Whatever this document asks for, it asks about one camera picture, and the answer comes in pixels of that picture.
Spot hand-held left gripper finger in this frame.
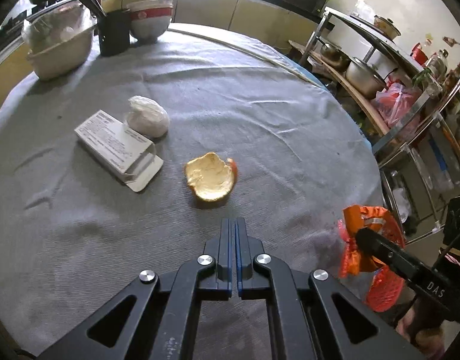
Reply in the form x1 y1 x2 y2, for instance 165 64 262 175
236 217 425 360
39 217 237 360

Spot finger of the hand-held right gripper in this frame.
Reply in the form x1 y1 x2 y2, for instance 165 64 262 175
355 227 405 271

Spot orange plastic wrapper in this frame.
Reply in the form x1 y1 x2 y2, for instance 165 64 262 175
338 205 388 279

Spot red plastic mesh basket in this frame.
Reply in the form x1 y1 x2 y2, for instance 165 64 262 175
359 209 407 313

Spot orange peel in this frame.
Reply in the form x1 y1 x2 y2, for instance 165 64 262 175
184 152 239 203

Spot white tissue ball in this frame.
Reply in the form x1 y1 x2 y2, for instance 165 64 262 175
125 95 171 139

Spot white blue cardboard box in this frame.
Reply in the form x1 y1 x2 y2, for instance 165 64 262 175
73 109 165 193

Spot person's right hand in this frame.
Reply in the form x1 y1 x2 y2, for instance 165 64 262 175
396 296 446 359

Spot white plastic bag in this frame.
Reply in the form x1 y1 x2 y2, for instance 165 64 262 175
391 187 411 223

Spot metal shelf rack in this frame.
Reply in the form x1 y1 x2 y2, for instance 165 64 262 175
289 7 460 241

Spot red plastic bag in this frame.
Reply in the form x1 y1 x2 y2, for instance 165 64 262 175
375 80 427 128

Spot grey tablecloth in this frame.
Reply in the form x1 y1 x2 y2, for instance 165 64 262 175
0 28 385 358

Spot large steel pot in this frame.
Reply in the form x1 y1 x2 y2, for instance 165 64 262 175
345 58 388 98

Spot white rice cooker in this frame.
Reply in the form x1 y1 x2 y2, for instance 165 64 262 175
359 37 399 80

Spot small steel pot with lid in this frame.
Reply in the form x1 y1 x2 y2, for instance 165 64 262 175
319 41 351 70

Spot long wooden stick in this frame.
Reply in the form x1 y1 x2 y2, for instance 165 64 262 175
168 28 328 91

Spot brown pot with lid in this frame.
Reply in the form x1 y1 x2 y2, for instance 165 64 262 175
374 14 402 40

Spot stacked white red bowls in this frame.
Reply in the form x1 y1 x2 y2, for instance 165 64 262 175
126 0 174 45

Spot yellow lower cabinets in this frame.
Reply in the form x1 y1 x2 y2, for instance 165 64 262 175
0 0 325 94

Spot black chopstick holder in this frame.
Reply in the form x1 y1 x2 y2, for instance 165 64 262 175
97 9 132 57

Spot beige metal basin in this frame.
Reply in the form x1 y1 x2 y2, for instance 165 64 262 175
26 26 95 80

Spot plastic covered bowl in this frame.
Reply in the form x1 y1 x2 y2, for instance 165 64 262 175
22 3 94 52

